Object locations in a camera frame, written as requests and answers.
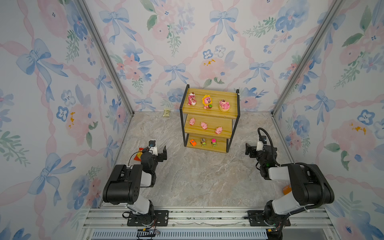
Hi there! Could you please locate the pink pig toy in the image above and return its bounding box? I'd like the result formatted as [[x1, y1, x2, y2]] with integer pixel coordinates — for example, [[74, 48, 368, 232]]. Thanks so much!
[[215, 127, 223, 135], [201, 122, 208, 130]]

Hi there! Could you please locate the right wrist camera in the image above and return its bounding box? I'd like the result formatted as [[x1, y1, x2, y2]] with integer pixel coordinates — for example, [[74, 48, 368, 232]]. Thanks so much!
[[257, 135, 267, 151]]

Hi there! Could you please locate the pink bear strawberry hat figure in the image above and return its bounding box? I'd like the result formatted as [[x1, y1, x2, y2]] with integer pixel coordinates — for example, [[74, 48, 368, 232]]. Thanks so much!
[[188, 92, 197, 106]]

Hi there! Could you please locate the small green packet by wall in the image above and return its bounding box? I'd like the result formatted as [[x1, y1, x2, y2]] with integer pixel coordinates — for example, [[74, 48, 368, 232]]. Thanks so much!
[[163, 109, 171, 117]]

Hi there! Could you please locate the orange toy truck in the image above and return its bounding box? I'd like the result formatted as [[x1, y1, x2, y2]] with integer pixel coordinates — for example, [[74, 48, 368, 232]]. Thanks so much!
[[190, 139, 197, 147]]

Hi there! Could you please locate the red and green toy truck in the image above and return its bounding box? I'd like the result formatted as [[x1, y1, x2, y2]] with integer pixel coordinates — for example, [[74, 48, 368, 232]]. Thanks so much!
[[201, 138, 207, 147]]

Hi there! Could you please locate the orange can right side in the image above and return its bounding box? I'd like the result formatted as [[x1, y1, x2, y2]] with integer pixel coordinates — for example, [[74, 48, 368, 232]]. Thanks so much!
[[283, 184, 292, 195]]

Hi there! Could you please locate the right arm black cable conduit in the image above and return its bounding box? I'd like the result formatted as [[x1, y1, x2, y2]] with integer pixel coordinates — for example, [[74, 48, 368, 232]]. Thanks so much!
[[257, 127, 331, 208]]

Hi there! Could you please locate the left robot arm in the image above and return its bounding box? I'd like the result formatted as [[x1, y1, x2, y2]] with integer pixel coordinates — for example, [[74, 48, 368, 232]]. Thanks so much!
[[103, 146, 168, 227]]

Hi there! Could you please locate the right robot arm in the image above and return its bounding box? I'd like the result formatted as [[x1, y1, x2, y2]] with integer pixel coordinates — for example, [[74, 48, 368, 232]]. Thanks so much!
[[245, 142, 335, 228]]

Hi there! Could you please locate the wooden shelf black metal frame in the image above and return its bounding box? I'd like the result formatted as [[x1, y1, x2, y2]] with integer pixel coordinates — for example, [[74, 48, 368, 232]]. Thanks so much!
[[180, 85, 241, 153]]

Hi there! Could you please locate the red yellow snack packet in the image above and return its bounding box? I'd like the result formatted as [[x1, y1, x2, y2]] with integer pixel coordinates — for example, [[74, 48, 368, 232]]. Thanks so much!
[[134, 148, 144, 162]]

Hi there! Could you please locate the green truck pink mixer toy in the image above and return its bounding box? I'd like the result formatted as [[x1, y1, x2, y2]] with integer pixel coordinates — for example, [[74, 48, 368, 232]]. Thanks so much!
[[211, 139, 217, 148]]

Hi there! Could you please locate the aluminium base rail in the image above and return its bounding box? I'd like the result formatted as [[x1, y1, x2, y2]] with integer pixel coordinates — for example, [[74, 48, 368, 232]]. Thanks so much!
[[78, 206, 340, 240]]

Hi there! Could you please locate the pink bear yellow flower figure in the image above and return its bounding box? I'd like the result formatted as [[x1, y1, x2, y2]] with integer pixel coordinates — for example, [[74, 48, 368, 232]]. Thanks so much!
[[203, 95, 213, 110]]

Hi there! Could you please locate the pink pig on middle shelf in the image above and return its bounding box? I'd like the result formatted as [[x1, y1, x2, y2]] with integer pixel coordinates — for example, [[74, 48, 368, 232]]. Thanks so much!
[[189, 118, 196, 126]]

